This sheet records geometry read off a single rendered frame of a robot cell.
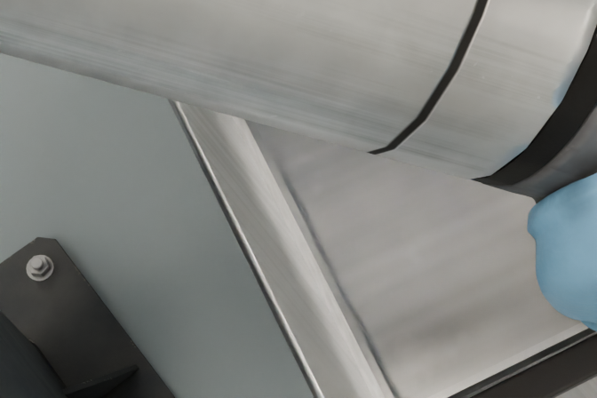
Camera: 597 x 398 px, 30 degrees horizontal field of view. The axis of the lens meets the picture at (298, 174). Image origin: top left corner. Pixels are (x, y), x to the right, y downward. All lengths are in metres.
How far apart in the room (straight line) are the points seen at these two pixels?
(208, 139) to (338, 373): 0.15
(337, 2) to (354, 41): 0.01
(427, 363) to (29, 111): 1.13
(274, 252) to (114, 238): 0.96
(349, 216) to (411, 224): 0.03
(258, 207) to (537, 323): 0.16
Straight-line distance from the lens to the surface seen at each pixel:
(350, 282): 0.59
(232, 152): 0.62
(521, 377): 0.57
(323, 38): 0.19
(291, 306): 0.59
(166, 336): 1.50
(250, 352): 1.49
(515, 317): 0.60
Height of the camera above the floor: 1.45
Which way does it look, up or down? 68 degrees down
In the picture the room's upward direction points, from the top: 2 degrees clockwise
